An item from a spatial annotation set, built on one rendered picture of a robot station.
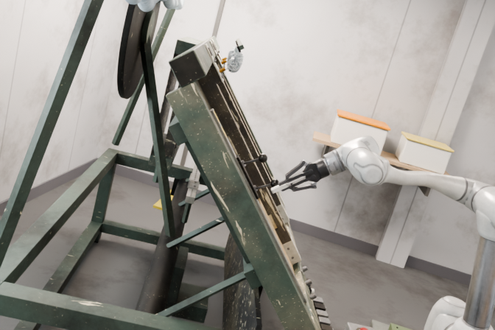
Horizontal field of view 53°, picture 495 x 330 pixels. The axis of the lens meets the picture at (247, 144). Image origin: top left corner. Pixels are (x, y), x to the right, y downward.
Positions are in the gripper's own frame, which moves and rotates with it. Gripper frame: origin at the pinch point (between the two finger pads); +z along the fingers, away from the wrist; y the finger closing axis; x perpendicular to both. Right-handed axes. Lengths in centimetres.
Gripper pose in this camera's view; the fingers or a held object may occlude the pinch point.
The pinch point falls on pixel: (279, 187)
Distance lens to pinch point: 198.8
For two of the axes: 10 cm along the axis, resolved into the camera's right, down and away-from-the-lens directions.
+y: 4.2, 8.8, 2.2
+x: -0.3, -2.3, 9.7
